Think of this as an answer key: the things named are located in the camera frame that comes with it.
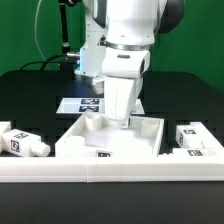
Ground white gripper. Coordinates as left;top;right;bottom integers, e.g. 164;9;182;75
102;47;150;129

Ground black cables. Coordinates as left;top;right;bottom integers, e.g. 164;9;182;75
19;53;81;72

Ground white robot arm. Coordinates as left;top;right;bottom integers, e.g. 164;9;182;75
75;0;185;128

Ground white square tabletop tray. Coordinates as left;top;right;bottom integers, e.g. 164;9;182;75
55;113;164;159

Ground white thin cable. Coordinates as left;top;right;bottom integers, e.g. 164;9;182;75
34;0;48;63

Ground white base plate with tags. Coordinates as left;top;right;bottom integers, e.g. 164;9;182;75
56;97;146;116

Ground black camera pole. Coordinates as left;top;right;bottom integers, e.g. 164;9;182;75
58;0;75;73

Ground white U-shaped fence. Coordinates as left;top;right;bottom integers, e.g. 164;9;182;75
0;121;224;184

